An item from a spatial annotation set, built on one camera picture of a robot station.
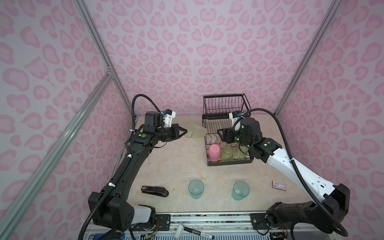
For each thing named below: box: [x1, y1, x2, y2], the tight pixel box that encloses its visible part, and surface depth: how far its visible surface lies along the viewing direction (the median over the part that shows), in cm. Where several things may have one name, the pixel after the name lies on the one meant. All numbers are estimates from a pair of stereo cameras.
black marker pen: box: [174, 224, 215, 240], surface depth 70 cm
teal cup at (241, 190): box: [232, 180, 250, 201], surface depth 77 cm
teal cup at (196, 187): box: [188, 179, 205, 199], surface depth 78 cm
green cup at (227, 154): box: [221, 146, 234, 161], surface depth 90 cm
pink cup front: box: [208, 144, 221, 162], surface depth 90 cm
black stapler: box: [140, 186, 170, 198], surface depth 84 cm
